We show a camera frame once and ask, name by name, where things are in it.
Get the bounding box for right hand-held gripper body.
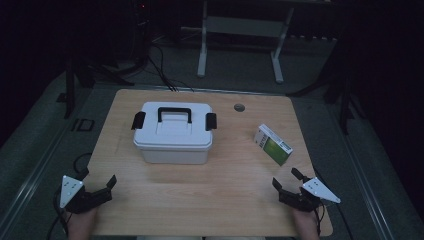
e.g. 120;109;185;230
279;176;342;213

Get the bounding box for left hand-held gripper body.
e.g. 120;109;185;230
59;174;113;215

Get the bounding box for green and white carton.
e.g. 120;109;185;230
253;123;294;167

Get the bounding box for white storage box base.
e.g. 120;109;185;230
138;142;212;165

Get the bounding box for white lid with black handle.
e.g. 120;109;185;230
131;101;218;150

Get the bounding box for person's left hand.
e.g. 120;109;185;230
66;206;100;240

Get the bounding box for person's right hand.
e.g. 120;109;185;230
292;208;321;240

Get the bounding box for black stand with legs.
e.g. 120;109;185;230
285;33;368;136
55;54;136;120

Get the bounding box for dark equipment with red light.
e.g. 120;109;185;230
132;0;152;69

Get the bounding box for white metal stand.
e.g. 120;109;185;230
196;0;295;85

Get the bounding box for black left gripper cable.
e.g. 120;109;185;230
46;152;93;240

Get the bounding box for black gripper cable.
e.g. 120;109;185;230
46;152;93;240
313;199;355;240

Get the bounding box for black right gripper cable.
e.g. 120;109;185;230
313;199;355;240

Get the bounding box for black floor cables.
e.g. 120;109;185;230
146;42;195;93

